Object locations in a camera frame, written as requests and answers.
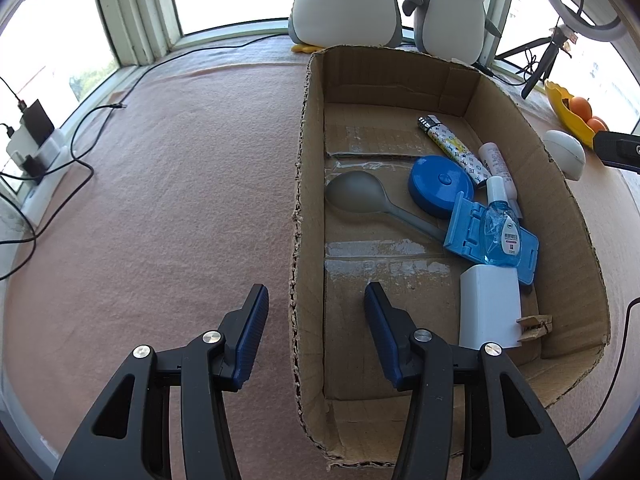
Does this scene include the black tripod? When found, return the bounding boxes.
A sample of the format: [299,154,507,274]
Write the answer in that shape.
[495,27,578,100]

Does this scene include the cardboard box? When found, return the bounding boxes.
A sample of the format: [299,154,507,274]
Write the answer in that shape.
[290,45,612,466]

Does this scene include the pink tube bottle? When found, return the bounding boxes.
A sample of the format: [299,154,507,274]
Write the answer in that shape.
[478,143,522,202]

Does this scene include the white charger plug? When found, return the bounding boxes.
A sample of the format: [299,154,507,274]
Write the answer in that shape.
[458,264,522,350]

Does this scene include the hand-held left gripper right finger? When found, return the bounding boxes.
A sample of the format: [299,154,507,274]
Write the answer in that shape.
[363,281,581,480]

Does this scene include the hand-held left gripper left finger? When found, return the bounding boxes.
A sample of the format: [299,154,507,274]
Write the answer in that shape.
[52,283,270,480]

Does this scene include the patterned lighter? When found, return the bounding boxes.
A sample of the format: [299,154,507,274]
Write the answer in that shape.
[418,115,492,184]

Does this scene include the pink blanket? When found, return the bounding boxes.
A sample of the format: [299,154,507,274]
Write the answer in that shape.
[0,35,640,480]

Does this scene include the white power strip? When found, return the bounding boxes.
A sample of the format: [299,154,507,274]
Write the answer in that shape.
[7,129,72,198]

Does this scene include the long black cable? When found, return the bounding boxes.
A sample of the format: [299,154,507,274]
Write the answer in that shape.
[60,32,291,136]

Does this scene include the blue phone stand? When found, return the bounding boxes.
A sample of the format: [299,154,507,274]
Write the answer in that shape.
[443,193,540,283]

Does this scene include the small penguin plush toy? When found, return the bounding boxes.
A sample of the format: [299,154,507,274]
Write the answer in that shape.
[402,0,502,63]

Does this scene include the black adapter cable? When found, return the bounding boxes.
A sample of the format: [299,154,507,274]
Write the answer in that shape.
[0,77,26,111]

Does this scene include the grey spoon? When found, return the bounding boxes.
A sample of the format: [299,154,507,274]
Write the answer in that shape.
[325,170,448,242]

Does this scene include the small clear blue bottle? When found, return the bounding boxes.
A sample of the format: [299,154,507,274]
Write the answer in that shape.
[482,176,523,267]

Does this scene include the black power adapter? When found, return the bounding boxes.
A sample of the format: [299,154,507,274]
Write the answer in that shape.
[19,100,55,143]

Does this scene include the wooden clothespin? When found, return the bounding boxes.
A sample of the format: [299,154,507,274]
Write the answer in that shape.
[516,314,554,343]

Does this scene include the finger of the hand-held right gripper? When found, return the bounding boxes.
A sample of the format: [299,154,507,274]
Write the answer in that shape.
[593,130,640,172]

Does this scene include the black cable with loose plug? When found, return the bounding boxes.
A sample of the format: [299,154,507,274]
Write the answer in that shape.
[0,102,126,281]

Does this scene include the white round device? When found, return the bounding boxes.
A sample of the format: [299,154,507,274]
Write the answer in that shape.
[542,130,586,182]

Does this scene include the large penguin plush toy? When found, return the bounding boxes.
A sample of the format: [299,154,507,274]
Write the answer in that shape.
[278,0,423,53]

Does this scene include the yellow leaf-shaped bowl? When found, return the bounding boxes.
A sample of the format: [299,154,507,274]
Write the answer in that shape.
[544,80,608,150]

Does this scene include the blue round tape measure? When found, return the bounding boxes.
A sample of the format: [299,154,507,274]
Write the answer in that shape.
[407,156,476,219]

